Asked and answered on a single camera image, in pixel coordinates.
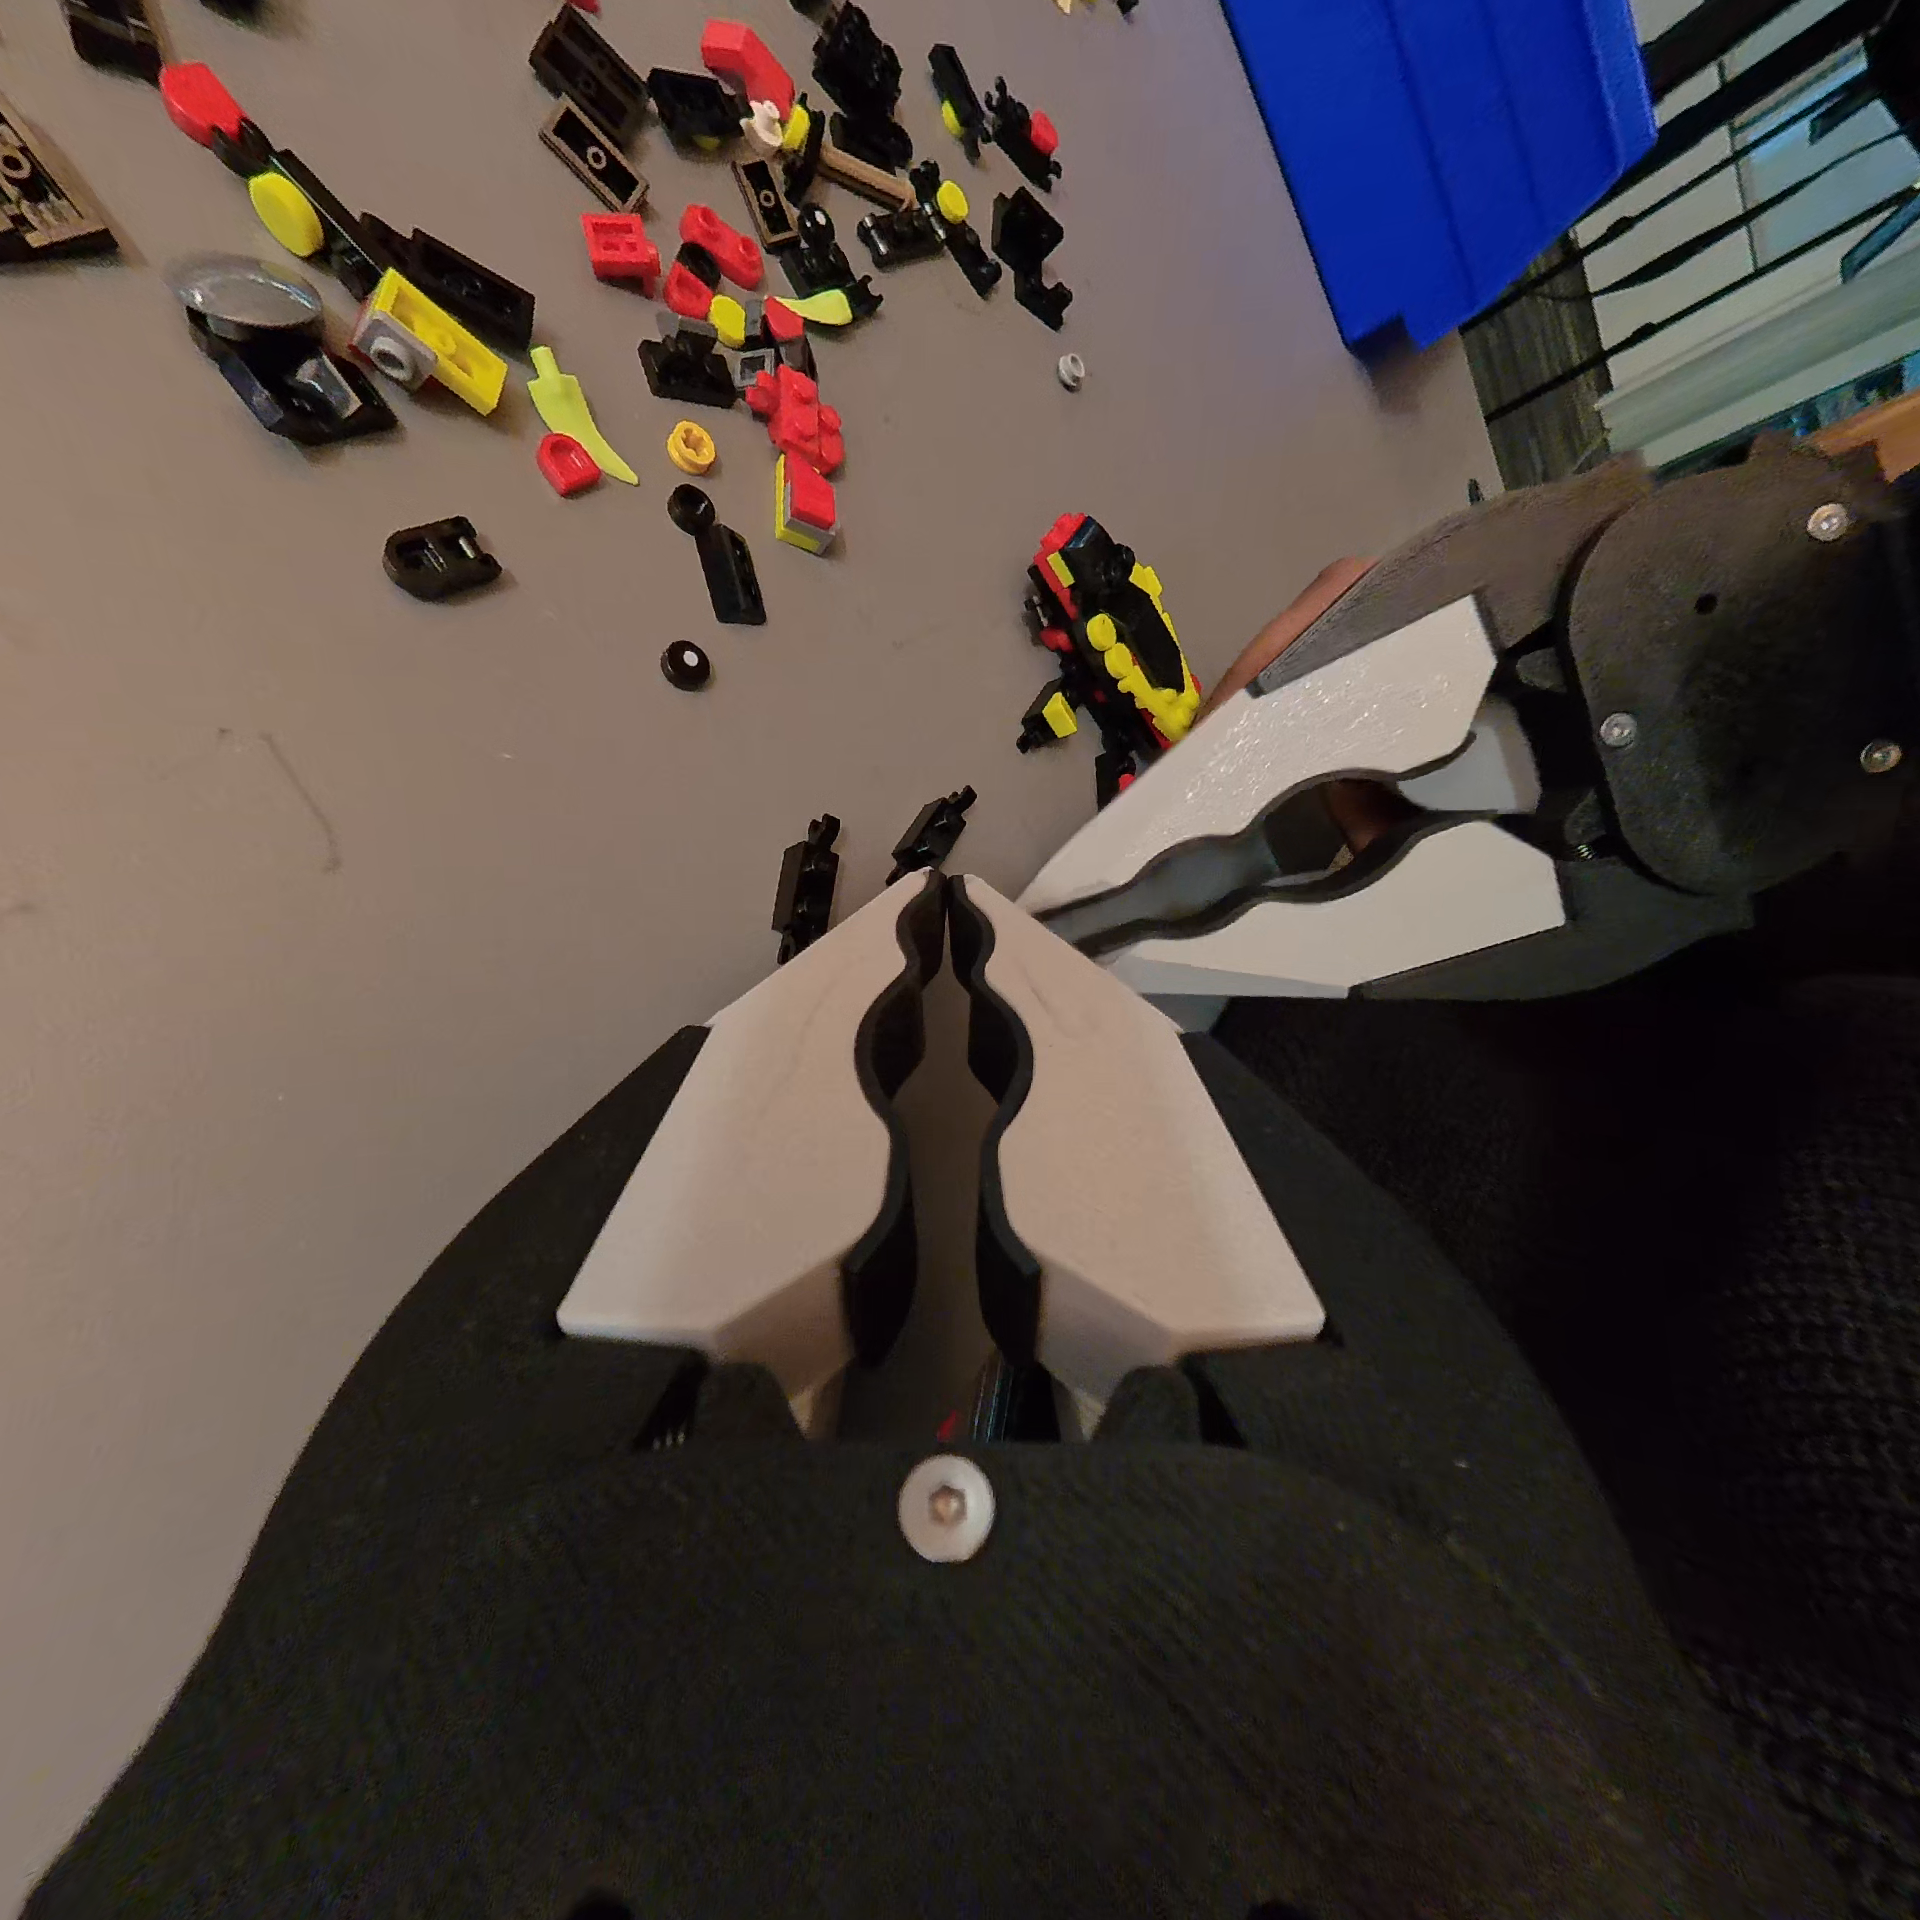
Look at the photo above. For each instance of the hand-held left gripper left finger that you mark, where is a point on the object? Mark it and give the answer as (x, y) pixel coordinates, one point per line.
(734, 1184)

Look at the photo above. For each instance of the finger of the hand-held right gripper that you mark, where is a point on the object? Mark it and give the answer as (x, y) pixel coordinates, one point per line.
(1424, 915)
(1348, 704)

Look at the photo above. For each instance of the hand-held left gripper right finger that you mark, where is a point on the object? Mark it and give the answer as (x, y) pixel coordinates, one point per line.
(1185, 1200)

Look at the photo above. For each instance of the partly built lego model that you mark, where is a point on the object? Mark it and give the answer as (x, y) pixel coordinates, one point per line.
(1108, 645)

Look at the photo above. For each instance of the scattered loose lego pieces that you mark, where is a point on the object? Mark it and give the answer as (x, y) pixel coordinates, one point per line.
(802, 427)

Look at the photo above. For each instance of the person's right hand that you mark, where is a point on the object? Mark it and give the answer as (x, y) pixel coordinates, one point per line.
(1286, 617)

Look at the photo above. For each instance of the blue plastic bin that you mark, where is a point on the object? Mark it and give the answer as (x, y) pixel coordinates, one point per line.
(1424, 149)

